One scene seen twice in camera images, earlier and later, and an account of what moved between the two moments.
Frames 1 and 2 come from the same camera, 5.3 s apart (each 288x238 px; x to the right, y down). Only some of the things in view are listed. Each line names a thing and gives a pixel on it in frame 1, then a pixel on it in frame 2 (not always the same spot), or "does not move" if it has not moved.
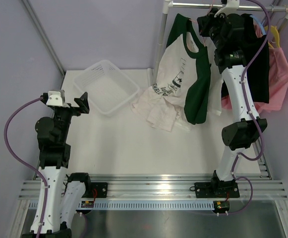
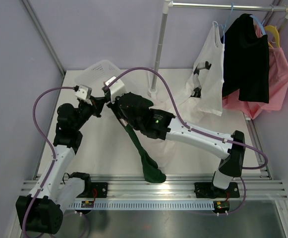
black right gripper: (204, 22) -> (117, 99)
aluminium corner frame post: (42, 32) does not move
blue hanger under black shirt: (259, 24) does not move
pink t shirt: (279, 76) does not move
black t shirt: (258, 72) does not move
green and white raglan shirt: (186, 89) -> (128, 106)
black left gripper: (82, 102) -> (95, 104)
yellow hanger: (274, 29) does not move
